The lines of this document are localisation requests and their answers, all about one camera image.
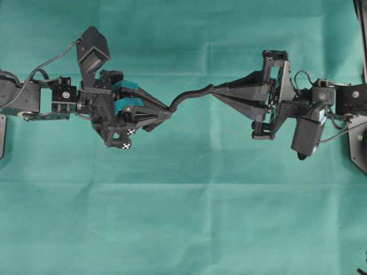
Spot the green table cloth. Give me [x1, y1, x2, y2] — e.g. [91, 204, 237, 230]
[1, 1, 366, 274]

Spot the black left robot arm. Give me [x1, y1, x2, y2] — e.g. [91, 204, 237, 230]
[1, 70, 172, 150]

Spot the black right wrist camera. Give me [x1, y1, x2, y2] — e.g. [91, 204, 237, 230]
[291, 102, 327, 160]

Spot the black cable top right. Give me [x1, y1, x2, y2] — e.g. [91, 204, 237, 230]
[352, 0, 367, 84]

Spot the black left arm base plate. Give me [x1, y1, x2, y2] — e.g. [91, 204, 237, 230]
[0, 114, 7, 159]

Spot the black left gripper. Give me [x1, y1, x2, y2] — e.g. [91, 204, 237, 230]
[76, 70, 172, 150]

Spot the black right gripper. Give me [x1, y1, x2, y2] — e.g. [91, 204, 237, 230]
[213, 50, 310, 140]

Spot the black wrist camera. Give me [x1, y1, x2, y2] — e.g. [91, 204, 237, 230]
[77, 26, 110, 87]
[291, 102, 327, 160]

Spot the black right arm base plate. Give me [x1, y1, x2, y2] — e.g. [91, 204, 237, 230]
[348, 116, 366, 174]

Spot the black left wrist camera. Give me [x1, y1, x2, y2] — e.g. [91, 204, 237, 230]
[77, 26, 110, 87]

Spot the black velcro strap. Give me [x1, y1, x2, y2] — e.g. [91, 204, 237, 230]
[166, 83, 221, 113]

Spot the black cable bottom right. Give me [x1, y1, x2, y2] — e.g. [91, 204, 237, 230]
[356, 250, 367, 275]

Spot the black cable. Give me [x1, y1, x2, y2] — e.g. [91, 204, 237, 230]
[356, 250, 367, 275]
[352, 0, 367, 84]

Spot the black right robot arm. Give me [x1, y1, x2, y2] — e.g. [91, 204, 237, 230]
[210, 50, 366, 140]

